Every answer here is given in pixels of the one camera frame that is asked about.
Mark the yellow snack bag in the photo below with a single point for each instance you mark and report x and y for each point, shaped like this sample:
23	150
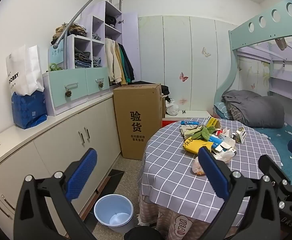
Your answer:
193	146

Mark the grey checked tablecloth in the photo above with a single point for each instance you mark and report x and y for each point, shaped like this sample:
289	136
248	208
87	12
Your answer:
171	160

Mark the beige paper bag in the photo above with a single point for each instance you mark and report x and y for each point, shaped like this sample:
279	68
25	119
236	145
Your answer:
187	130

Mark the large teal drawer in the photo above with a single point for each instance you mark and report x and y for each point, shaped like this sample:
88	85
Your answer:
60	85

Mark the teal bed sheet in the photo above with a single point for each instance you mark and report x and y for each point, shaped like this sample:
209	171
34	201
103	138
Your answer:
278	140

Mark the light blue plastic bin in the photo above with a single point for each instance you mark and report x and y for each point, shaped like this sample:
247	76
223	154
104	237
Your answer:
105	210

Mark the white wardrobe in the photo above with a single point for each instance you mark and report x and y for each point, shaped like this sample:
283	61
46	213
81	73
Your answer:
176	55

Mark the blue plaid pillow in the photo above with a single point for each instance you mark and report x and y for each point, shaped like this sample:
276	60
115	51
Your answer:
221	108

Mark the tall cardboard box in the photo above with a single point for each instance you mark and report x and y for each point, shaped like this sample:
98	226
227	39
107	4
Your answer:
136	105

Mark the red white low cabinet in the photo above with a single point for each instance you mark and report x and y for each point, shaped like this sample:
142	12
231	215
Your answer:
186	114

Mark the pale butterfly sticker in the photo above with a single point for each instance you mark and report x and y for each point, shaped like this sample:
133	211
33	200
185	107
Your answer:
206	52

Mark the black hanging jacket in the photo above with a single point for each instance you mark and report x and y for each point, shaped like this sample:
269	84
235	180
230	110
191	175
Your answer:
129	66

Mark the light blue paper sign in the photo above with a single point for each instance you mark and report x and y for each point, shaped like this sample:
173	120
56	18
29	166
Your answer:
57	55

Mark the green artificial plant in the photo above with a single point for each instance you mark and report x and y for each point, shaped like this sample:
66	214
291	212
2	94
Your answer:
53	67

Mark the grey quilt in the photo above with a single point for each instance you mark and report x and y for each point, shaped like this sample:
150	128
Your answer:
256	107

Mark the blue snack packet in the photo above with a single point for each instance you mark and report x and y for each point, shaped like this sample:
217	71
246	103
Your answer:
188	122

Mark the pink butterfly sticker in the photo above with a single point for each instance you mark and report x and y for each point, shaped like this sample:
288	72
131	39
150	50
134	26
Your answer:
183	77

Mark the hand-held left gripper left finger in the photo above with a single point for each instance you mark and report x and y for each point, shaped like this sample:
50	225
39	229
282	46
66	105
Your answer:
82	175

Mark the pine cone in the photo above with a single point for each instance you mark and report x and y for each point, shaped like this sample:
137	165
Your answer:
100	85
67	93

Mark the lilac closet door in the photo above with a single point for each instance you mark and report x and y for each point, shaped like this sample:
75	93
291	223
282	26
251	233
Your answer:
131	45

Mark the red white carton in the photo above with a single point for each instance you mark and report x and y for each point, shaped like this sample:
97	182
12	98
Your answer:
219	132

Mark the green hanging garment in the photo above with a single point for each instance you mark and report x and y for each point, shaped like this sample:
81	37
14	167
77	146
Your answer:
123	55

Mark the black folded clothes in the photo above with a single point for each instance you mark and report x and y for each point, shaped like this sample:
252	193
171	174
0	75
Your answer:
110	20

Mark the yellow hanging garment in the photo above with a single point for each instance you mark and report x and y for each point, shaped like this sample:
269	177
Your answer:
121	72

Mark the clear bag with orange food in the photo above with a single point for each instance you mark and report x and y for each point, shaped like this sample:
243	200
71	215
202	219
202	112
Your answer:
198	167

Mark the blue tissue pack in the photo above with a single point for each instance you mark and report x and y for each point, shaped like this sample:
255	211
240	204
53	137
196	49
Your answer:
28	112

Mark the folded blue clothes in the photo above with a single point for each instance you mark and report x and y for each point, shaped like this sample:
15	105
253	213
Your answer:
97	62

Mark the folded dark clothes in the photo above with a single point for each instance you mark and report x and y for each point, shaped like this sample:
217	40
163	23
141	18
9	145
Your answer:
82	56

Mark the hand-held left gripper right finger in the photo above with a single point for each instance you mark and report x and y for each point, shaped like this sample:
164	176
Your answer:
213	172

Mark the pink flower sticker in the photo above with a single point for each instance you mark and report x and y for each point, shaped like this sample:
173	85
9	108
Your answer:
182	101

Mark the teal bunk bed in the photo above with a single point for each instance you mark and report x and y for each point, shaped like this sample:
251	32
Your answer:
238	37

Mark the yellow carton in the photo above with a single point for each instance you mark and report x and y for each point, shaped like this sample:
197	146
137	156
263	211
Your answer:
212	122

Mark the small teal drawer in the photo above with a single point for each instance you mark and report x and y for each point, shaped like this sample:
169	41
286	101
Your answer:
95	77

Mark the white paper bag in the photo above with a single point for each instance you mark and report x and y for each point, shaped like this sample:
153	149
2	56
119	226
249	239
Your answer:
23	70

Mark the lilac stair shelf cabinet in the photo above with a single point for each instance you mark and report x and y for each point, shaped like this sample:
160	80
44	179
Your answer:
98	22

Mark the white knotted plastic bag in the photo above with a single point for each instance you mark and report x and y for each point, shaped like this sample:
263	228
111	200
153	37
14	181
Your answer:
172	107

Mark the black clothes heap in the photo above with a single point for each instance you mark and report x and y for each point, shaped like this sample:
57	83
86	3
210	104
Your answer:
164	90

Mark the trash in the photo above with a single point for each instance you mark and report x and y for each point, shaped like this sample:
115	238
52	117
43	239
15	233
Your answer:
217	141

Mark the metal handrail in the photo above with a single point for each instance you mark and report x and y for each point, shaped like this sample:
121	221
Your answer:
85	7

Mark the brown clothes pile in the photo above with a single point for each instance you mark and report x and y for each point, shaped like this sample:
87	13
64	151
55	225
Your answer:
70	30

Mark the white thin plastic bag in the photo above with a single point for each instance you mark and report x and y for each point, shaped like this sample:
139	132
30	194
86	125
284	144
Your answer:
223	156

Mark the brown hanging object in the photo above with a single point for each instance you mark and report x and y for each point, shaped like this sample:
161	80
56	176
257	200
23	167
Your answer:
281	43

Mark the small beige box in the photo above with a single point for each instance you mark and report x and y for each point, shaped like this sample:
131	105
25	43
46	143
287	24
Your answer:
241	135

